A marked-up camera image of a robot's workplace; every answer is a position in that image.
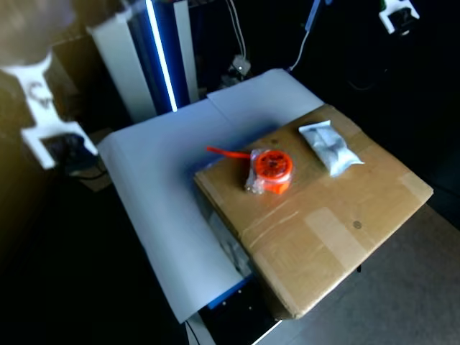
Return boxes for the red and clear container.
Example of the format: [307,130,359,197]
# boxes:
[206,145,294,197]

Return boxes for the blue plastic bag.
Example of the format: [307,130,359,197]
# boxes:
[298,120,364,178]

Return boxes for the white table sheet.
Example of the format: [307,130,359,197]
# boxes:
[96,68,326,324]

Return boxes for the large cardboard box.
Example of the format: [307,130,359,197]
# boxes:
[193,103,434,321]

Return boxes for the white power adapter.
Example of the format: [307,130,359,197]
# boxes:
[231,55,252,75]

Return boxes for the white and blue column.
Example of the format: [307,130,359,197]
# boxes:
[88,0,201,125]

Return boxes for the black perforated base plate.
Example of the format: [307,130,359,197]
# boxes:
[195,275,285,345]

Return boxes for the white cable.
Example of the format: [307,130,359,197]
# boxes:
[289,0,323,73]

